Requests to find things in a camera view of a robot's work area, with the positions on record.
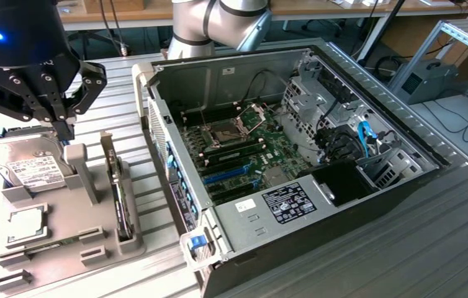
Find CPU socket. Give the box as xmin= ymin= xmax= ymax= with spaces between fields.
xmin=202 ymin=119 xmax=242 ymax=147

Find grey parts rack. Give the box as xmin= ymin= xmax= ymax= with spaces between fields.
xmin=0 ymin=142 xmax=147 ymax=293

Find silver CPU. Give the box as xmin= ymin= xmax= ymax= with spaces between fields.
xmin=7 ymin=207 xmax=50 ymax=245

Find open grey PC case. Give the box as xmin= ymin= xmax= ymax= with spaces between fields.
xmin=130 ymin=37 xmax=451 ymax=298

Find green RAM stick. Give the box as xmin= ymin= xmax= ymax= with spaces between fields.
xmin=21 ymin=236 xmax=82 ymax=253

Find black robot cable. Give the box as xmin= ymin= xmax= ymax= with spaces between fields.
xmin=99 ymin=0 xmax=130 ymax=57

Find grey power supply unit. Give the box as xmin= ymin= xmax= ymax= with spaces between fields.
xmin=210 ymin=173 xmax=335 ymax=260

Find black cable bundle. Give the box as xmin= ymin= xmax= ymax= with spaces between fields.
xmin=313 ymin=125 xmax=361 ymax=164

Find blue plastic case latch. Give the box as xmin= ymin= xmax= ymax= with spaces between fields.
xmin=186 ymin=235 xmax=209 ymax=250

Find black office chair base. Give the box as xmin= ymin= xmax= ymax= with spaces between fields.
xmin=282 ymin=18 xmax=349 ymax=40
xmin=66 ymin=30 xmax=131 ymax=60

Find black slanted pole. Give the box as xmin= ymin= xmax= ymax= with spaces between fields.
xmin=355 ymin=0 xmax=407 ymax=68

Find silver chipset heat sink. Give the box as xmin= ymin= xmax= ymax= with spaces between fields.
xmin=262 ymin=166 xmax=298 ymax=189

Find grey control box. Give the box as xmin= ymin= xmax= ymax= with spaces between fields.
xmin=398 ymin=58 xmax=459 ymax=105

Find silver hard disk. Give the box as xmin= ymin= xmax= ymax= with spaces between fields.
xmin=0 ymin=130 xmax=73 ymax=191

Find silver metal drive cage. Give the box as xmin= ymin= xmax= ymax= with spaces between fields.
xmin=281 ymin=51 xmax=383 ymax=156

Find thin metal locking lever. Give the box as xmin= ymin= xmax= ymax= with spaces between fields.
xmin=195 ymin=101 xmax=209 ymax=128

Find black graphics card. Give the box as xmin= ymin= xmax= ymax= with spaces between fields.
xmin=99 ymin=130 xmax=135 ymax=243

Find wooden box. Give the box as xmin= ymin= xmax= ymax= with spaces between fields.
xmin=83 ymin=0 xmax=147 ymax=14

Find black looped cable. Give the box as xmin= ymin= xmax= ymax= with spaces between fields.
xmin=245 ymin=70 xmax=287 ymax=105

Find wooden top office desk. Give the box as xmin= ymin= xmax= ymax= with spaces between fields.
xmin=270 ymin=0 xmax=468 ymax=63
xmin=57 ymin=0 xmax=175 ymax=60

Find black RAM slot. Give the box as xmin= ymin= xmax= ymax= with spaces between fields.
xmin=202 ymin=142 xmax=262 ymax=160
xmin=186 ymin=113 xmax=241 ymax=125
xmin=185 ymin=110 xmax=239 ymax=122
xmin=205 ymin=146 xmax=265 ymax=163
xmin=199 ymin=138 xmax=259 ymax=156
xmin=182 ymin=107 xmax=238 ymax=119

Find long black expansion slot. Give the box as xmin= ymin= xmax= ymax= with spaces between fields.
xmin=211 ymin=189 xmax=258 ymax=203
xmin=206 ymin=181 xmax=255 ymax=195

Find blue SATA wire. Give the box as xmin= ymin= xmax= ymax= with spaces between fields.
xmin=355 ymin=120 xmax=387 ymax=159

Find blue expansion slot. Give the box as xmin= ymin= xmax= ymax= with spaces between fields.
xmin=202 ymin=166 xmax=249 ymax=184

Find aluminium profile frame table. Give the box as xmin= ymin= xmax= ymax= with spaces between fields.
xmin=384 ymin=17 xmax=468 ymax=97

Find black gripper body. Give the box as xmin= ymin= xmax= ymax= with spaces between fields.
xmin=0 ymin=0 xmax=83 ymax=94

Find metal socket cover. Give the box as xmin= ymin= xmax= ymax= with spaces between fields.
xmin=234 ymin=101 xmax=267 ymax=132

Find green motherboard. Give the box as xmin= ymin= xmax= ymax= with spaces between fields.
xmin=177 ymin=102 xmax=325 ymax=207

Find black coiled cable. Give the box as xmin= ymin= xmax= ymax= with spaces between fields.
xmin=374 ymin=55 xmax=403 ymax=78

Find perforated metal disk bay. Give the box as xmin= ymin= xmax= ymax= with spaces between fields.
xmin=357 ymin=145 xmax=439 ymax=191

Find RAM stick with white label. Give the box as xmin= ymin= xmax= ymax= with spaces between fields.
xmin=207 ymin=150 xmax=267 ymax=168

